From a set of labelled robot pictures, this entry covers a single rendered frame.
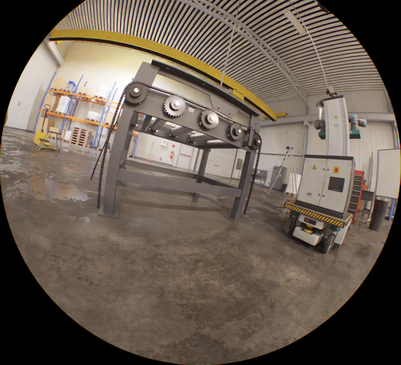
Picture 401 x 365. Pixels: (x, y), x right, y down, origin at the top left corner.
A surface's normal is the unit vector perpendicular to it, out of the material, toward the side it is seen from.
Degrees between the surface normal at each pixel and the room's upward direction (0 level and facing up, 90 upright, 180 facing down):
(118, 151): 90
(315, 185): 90
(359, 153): 90
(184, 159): 90
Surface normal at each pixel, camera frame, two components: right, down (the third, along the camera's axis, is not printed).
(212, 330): 0.23, -0.97
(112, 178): 0.47, 0.10
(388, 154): -0.97, -0.23
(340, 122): -0.91, -0.22
